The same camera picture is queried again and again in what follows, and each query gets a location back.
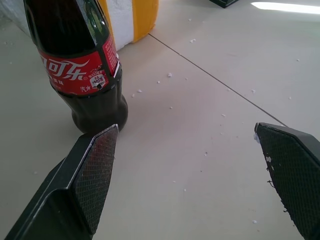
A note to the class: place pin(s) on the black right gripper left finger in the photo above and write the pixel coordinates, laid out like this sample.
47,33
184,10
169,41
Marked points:
75,185

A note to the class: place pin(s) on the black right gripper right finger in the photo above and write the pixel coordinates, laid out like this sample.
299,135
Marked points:
295,175

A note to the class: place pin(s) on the cola bottle with red label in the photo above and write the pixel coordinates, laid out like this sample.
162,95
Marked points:
75,62

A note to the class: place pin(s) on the white and yellow foam block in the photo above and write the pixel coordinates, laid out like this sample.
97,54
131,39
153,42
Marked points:
130,20

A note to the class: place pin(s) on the black object at table edge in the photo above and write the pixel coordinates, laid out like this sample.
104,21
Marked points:
225,3

